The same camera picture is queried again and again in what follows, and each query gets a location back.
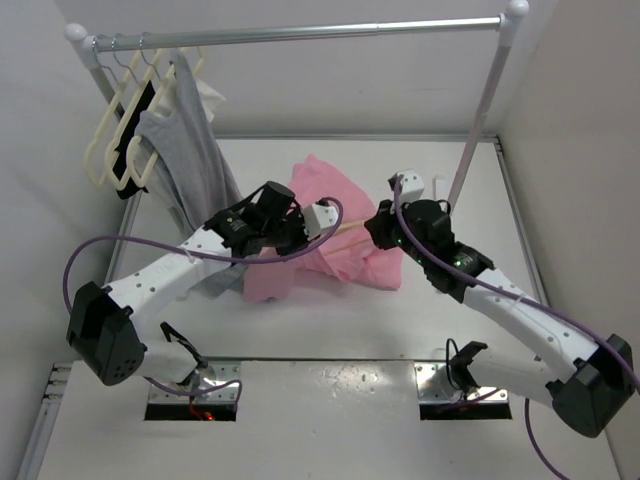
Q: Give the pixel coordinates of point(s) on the grey t shirt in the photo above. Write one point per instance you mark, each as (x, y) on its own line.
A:
(191, 177)

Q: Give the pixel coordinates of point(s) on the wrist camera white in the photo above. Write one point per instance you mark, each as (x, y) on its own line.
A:
(407, 185)
(318, 219)

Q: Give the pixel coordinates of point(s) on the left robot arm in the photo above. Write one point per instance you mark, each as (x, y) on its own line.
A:
(108, 323)

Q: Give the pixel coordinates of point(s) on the cream hanger far right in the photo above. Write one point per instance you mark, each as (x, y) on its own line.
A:
(196, 59)

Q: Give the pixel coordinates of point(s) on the pink t shirt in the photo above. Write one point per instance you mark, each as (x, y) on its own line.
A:
(312, 180)

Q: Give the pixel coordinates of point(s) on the white cloth on hanger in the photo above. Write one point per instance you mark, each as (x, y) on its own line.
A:
(210, 99)

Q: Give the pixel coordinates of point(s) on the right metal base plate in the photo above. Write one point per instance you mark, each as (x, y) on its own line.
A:
(434, 389)

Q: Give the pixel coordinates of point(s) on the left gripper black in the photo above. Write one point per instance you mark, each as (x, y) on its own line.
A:
(296, 215)

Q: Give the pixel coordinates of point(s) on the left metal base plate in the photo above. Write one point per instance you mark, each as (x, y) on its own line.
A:
(218, 385)

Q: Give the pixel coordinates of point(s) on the cream hanger middle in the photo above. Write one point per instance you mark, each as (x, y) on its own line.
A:
(115, 154)

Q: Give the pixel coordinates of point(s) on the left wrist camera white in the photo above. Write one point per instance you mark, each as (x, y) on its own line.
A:
(318, 219)

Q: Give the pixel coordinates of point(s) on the cream hanger with grey shirt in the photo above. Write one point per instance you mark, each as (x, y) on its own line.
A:
(134, 148)

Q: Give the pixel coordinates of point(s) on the cream hanger outer left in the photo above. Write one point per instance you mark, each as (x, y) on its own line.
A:
(113, 89)

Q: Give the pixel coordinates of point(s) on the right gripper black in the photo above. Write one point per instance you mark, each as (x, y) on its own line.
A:
(378, 226)

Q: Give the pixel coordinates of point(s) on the white clothes rack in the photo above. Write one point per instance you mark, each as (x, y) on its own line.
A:
(88, 48)

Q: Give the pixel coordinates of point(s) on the beige plastic hanger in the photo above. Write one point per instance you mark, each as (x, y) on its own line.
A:
(351, 240)

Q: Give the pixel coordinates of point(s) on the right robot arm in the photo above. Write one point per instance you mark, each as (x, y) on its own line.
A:
(584, 380)

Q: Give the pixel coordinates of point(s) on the metal base plate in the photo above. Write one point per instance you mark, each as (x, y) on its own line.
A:
(218, 385)
(434, 389)

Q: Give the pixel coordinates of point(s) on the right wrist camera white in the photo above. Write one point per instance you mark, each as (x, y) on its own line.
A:
(407, 185)

